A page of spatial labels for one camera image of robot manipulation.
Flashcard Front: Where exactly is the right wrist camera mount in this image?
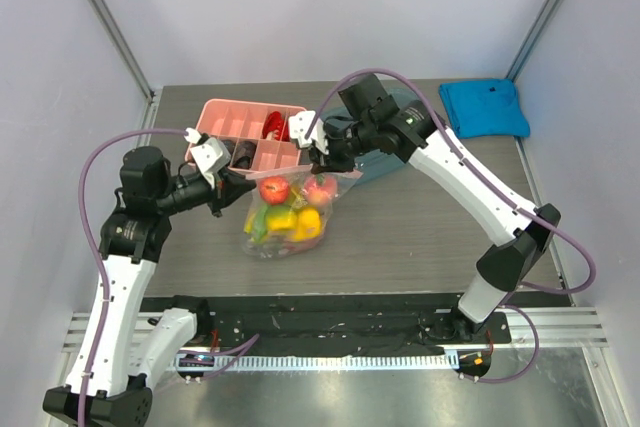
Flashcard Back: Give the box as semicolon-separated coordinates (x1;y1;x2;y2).
288;110;329;154

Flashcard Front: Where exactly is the folded blue cloth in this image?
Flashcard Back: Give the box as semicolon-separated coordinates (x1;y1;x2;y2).
439;79;530;139

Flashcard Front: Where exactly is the clear pink zip top bag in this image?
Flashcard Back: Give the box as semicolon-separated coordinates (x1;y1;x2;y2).
243;165;361;259

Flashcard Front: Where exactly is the dark rolled sock right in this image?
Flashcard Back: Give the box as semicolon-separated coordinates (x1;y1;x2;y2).
232;140;257;170

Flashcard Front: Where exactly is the pink peach toy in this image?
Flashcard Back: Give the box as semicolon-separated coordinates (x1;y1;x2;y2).
302;174;338;207

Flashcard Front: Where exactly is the green cucumber toy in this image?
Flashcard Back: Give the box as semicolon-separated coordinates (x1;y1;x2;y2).
244;204;269;243

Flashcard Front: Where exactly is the teal plastic fruit tray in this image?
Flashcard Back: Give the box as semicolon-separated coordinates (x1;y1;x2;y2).
320;88;418;187

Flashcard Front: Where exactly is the pink divided organizer box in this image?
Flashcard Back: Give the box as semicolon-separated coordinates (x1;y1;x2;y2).
195;99;304;173

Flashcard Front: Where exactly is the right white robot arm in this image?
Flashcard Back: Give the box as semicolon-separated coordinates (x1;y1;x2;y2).
288;73;561;342

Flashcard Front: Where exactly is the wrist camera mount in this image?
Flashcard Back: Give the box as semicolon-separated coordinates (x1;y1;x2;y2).
184;128;231;188
288;110;329;154

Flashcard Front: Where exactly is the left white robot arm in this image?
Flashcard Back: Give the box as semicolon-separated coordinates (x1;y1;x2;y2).
43;138;256;426

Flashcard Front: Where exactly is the dark rolled sock middle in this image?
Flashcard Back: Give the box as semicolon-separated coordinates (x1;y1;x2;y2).
221;139;236;154

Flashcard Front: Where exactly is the yellow bell pepper toy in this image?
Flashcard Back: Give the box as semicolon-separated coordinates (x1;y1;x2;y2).
289;206;323;242

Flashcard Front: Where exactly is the red strawberry toy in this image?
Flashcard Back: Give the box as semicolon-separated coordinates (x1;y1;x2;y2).
258;176;291;205

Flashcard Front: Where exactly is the green lime toy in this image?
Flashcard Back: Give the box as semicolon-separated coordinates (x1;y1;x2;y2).
266;204;298;232

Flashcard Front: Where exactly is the dark rolled sock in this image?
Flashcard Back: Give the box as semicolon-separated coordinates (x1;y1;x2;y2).
232;140;257;170
221;139;236;154

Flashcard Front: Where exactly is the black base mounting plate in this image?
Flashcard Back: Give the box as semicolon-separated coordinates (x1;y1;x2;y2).
142;294;511;357

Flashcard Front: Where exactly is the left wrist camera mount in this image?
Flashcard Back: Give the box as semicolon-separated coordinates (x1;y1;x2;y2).
184;128;231;188

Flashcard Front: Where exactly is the white slotted cable duct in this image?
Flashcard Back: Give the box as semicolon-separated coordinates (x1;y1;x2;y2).
170;351;459;375

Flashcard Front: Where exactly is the red fabric item left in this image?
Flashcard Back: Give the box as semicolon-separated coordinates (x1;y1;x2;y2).
262;112;289;142

